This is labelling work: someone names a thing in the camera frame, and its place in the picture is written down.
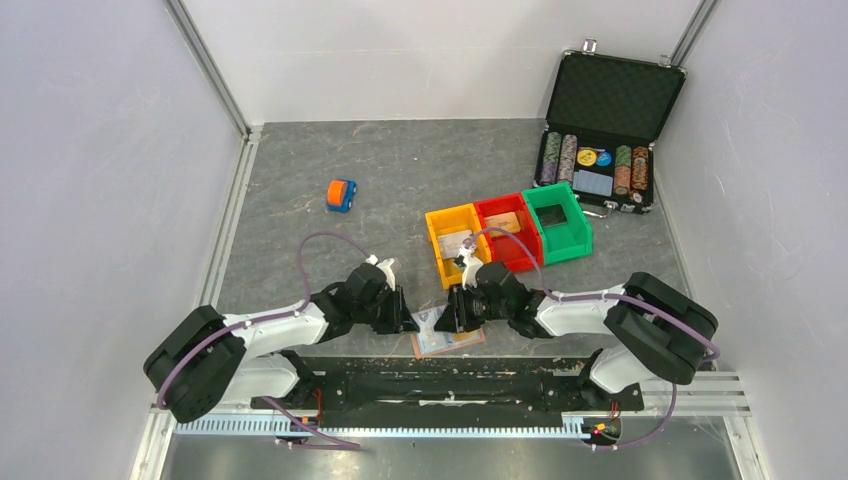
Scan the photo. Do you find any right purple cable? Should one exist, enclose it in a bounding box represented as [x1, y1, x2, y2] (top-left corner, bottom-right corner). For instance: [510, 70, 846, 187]
[463, 226, 722, 452]

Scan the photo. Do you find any yellow plastic bin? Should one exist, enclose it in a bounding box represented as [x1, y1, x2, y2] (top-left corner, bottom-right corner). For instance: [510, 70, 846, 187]
[425, 203, 482, 290]

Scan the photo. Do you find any card in yellow bin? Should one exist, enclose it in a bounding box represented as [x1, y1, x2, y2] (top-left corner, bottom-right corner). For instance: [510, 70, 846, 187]
[437, 229, 472, 260]

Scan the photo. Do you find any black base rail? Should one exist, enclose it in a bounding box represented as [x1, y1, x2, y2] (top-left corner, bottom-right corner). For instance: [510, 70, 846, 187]
[276, 353, 645, 429]

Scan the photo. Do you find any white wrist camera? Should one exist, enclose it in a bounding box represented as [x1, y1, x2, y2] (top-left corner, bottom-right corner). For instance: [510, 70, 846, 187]
[453, 245, 483, 288]
[366, 255, 397, 290]

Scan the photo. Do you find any blue dealer chip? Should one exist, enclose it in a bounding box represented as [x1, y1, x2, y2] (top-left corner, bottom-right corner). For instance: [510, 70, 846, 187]
[596, 151, 613, 167]

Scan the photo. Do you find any red plastic bin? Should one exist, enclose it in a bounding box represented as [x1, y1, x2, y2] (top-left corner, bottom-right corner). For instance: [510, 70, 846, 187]
[473, 192, 544, 272]

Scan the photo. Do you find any card in red bin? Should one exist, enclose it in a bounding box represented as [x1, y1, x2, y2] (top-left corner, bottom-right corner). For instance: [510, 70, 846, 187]
[484, 211, 522, 237]

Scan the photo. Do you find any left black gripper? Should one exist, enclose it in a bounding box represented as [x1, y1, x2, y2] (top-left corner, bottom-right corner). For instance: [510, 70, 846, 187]
[354, 285, 420, 335]

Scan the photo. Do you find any yellow dealer chip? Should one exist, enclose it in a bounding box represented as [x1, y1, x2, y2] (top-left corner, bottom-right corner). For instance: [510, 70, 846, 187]
[576, 148, 598, 167]

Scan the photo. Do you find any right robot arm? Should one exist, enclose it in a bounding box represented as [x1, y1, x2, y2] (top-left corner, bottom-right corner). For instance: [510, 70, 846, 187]
[434, 262, 720, 408]

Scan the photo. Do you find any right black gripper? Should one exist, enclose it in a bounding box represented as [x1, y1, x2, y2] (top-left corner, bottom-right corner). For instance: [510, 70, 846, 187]
[434, 281, 511, 333]

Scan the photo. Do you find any light blue card deck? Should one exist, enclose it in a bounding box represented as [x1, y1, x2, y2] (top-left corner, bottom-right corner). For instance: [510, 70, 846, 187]
[572, 170, 614, 197]

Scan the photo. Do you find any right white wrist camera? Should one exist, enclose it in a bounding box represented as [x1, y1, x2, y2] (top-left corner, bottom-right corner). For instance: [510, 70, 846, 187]
[453, 245, 483, 288]

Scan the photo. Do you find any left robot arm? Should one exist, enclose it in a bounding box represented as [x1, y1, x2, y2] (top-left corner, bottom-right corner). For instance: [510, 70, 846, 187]
[143, 256, 417, 423]

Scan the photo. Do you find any white toothed cable duct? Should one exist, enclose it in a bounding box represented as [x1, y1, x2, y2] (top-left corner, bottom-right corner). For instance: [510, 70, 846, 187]
[174, 412, 619, 441]

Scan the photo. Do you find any blue orange toy car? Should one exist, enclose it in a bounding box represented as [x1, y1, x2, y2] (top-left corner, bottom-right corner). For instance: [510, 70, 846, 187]
[326, 178, 357, 213]

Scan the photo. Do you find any black poker chip case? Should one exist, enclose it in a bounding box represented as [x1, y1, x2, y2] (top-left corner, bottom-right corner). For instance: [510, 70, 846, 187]
[532, 50, 687, 214]

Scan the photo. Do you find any green plastic bin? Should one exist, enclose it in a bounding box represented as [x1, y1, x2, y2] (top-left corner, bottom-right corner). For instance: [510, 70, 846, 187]
[521, 183, 593, 265]

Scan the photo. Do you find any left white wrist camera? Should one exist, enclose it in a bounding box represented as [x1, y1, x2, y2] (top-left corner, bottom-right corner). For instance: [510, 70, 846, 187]
[366, 255, 397, 290]

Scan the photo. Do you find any card in green bin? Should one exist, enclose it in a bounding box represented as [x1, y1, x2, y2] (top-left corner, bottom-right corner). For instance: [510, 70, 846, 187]
[533, 204, 568, 229]

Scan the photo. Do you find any tan leather card holder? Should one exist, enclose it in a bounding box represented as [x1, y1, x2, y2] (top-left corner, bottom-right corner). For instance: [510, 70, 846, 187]
[411, 329, 486, 359]

